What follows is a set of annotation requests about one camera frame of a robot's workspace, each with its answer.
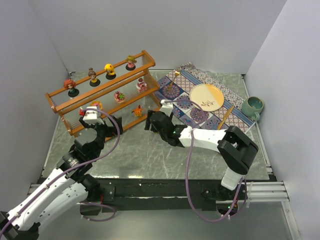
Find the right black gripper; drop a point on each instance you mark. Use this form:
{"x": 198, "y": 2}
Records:
{"x": 157, "y": 119}

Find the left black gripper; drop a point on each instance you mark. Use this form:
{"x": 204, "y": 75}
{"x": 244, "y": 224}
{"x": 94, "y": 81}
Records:
{"x": 107, "y": 126}

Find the orange dragon toy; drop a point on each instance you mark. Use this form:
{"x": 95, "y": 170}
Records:
{"x": 138, "y": 111}

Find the pink bear donut toy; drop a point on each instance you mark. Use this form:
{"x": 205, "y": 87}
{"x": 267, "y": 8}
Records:
{"x": 119, "y": 96}

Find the pink bear sunflower toy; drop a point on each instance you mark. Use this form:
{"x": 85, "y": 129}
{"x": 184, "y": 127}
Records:
{"x": 97, "y": 104}

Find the pink bear cake toy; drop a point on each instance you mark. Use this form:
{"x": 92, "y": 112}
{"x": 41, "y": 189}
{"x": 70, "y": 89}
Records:
{"x": 141, "y": 85}

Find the brown hair yellow figurine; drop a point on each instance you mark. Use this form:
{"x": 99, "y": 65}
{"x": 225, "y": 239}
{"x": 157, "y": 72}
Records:
{"x": 94, "y": 81}

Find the red hair green figurine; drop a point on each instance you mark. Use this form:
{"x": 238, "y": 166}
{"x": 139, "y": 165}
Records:
{"x": 70, "y": 86}

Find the blonde pink dress figurine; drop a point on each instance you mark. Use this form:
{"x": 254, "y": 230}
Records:
{"x": 130, "y": 63}

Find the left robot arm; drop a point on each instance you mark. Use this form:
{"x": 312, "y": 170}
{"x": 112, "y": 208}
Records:
{"x": 68, "y": 184}

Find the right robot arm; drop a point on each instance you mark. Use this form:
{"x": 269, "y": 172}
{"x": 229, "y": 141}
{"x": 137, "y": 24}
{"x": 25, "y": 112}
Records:
{"x": 236, "y": 148}

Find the orange wooden acrylic shelf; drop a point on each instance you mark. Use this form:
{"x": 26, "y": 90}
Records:
{"x": 68, "y": 107}

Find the patterned blue placemat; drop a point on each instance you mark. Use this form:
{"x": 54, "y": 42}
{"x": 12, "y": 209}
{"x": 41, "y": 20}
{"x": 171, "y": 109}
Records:
{"x": 188, "y": 114}

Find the gold fork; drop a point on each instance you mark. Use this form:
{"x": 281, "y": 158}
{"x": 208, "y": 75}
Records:
{"x": 177, "y": 72}

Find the cream and orange plate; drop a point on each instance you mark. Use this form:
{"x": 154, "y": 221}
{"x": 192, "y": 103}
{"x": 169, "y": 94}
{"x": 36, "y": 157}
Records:
{"x": 210, "y": 98}

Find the black base beam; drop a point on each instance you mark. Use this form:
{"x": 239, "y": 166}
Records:
{"x": 133, "y": 194}

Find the teal ceramic mug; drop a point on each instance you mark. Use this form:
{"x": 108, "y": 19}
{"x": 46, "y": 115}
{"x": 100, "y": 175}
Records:
{"x": 252, "y": 108}

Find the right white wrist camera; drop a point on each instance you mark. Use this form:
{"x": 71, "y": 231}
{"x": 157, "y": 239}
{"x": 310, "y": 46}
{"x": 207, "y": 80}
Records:
{"x": 166, "y": 107}

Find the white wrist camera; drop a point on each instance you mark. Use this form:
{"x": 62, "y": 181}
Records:
{"x": 166, "y": 107}
{"x": 90, "y": 115}

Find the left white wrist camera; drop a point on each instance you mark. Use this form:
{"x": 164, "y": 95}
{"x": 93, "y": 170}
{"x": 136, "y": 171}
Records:
{"x": 90, "y": 115}

